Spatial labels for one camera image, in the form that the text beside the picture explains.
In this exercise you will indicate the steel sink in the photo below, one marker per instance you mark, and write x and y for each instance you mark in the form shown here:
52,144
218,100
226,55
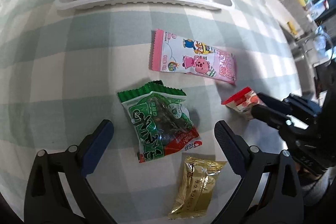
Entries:
309,52

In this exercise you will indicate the pink cartoon snack packet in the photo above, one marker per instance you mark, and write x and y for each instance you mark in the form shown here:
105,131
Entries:
174,54

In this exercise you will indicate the green seaweed snack packet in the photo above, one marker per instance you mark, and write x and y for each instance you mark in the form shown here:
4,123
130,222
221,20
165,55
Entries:
160,119

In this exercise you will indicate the gold snack packet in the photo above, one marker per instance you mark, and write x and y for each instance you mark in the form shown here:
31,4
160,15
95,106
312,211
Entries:
196,188

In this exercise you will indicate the green check tablecloth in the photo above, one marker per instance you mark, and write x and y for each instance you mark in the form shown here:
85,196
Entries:
61,71

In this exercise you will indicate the red white small packet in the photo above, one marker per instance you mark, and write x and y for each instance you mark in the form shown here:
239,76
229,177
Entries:
243,101

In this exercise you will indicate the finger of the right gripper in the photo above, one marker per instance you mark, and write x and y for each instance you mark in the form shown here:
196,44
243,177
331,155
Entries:
272,118
275,104

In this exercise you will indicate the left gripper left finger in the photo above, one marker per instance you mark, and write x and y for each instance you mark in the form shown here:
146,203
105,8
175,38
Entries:
94,145

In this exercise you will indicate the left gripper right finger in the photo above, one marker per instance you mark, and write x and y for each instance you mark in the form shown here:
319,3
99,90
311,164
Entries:
234,147

